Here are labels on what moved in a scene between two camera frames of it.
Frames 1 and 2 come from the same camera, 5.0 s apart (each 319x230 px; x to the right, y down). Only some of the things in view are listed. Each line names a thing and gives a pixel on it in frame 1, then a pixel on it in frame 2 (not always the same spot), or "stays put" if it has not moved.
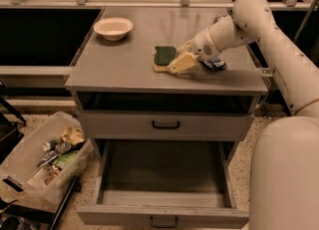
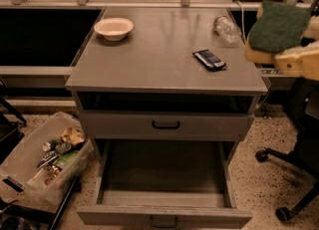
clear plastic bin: [46, 165] stays put
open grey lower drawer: [164, 184] stays put
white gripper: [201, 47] to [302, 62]
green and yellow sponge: [162, 56] to [278, 27]
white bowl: [113, 28] stays put
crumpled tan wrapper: [73, 135] stays put
